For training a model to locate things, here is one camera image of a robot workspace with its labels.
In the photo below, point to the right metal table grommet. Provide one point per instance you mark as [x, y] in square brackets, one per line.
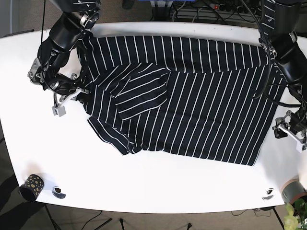
[268, 194]

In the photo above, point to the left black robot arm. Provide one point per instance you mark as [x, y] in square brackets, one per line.
[278, 37]

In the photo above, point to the metal table grommet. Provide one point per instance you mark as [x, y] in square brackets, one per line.
[56, 191]
[268, 194]

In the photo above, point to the grey plant pot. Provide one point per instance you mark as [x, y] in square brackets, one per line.
[292, 191]

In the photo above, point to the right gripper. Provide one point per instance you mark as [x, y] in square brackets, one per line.
[79, 94]

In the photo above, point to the black floral cup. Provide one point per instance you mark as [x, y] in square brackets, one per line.
[31, 188]

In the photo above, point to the black white striped T-shirt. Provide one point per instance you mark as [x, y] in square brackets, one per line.
[191, 97]

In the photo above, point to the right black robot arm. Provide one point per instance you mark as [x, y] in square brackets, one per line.
[77, 19]

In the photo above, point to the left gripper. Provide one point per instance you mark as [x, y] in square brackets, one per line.
[293, 125]

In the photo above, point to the left metal table grommet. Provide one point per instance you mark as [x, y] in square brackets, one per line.
[56, 191]

